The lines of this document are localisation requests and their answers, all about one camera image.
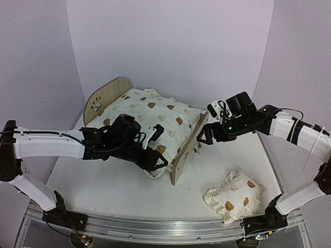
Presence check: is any large bear print cushion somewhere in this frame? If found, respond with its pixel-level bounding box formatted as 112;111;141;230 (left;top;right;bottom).
86;88;201;164

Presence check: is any small bear print pillow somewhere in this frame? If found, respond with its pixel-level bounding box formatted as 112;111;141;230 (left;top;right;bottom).
203;169;264;225

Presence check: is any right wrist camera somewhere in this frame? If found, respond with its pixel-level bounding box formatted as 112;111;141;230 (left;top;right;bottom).
207;100;229;123

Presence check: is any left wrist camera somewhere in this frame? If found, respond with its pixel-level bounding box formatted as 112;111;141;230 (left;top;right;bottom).
142;124;164;150

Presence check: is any wooden pet bed frame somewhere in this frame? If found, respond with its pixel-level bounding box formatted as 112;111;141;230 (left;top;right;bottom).
83;77;208;185

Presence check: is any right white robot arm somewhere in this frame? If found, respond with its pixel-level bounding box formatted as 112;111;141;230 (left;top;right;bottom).
197;91;330;240

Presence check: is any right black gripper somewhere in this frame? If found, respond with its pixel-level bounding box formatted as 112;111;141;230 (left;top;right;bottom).
197;115;250;146

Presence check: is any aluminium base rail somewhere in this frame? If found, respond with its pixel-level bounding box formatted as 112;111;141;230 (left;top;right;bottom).
24;195;306;240

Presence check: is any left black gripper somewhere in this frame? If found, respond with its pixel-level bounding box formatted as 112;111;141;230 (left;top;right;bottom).
111;142;169;173

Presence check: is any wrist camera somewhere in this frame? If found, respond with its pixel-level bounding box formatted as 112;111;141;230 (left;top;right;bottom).
142;124;164;150
207;100;229;123

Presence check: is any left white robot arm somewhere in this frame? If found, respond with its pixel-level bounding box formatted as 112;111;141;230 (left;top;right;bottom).
1;115;168;231

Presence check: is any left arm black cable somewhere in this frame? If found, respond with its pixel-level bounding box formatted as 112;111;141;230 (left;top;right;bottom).
0;129;104;149

